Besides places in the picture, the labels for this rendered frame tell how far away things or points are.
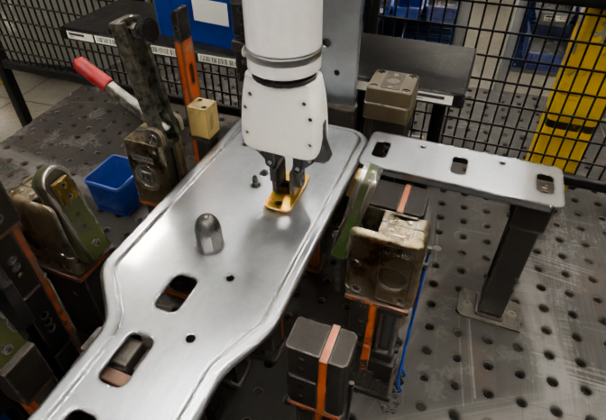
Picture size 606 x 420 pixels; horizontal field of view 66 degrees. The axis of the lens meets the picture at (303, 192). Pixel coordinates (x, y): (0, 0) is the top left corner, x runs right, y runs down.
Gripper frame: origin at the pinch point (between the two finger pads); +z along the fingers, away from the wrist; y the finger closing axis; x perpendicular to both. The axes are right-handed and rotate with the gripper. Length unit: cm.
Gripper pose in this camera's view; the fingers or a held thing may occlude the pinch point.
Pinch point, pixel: (287, 176)
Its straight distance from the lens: 63.3
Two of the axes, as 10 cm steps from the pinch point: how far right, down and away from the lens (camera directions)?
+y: 9.3, 2.3, -2.8
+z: 0.0, 7.7, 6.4
